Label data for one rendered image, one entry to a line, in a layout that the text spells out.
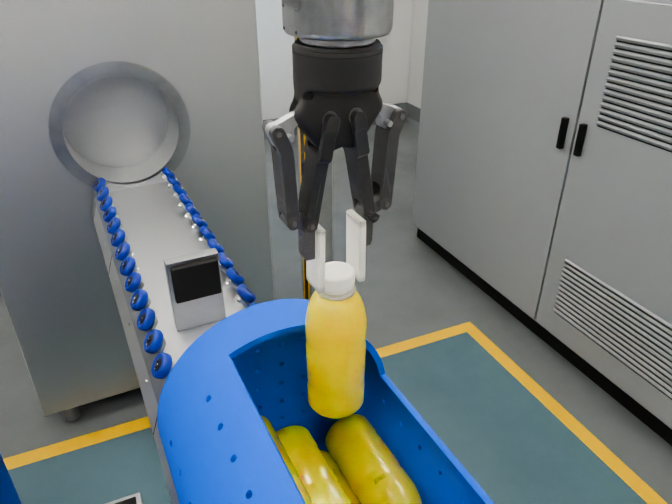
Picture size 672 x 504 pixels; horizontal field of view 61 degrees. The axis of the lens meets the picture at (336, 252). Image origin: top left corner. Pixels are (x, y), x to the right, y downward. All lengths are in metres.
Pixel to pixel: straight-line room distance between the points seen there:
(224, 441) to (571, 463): 1.81
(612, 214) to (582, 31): 0.65
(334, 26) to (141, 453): 1.95
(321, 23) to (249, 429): 0.36
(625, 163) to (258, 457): 1.85
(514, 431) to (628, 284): 0.68
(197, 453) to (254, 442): 0.08
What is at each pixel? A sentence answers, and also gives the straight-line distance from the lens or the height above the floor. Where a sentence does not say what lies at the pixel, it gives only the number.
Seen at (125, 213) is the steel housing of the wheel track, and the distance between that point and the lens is 1.70.
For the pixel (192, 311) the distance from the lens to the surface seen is 1.16.
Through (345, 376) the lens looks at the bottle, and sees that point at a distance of 0.62.
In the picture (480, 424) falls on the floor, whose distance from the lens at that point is 2.30.
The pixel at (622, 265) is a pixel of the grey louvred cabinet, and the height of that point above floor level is 0.57.
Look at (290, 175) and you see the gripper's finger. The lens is 0.50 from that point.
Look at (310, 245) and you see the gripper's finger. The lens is 0.54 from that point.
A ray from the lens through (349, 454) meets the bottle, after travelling 0.74.
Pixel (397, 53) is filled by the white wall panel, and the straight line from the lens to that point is 5.66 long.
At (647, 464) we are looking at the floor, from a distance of 2.37.
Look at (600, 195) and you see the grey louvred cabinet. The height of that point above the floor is 0.78.
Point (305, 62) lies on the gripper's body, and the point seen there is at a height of 1.53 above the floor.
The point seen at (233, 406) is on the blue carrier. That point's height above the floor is 1.21.
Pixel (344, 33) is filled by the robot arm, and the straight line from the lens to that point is 0.45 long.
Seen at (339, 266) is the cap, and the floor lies 1.32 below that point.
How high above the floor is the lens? 1.62
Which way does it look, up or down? 29 degrees down
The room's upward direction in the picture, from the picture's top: straight up
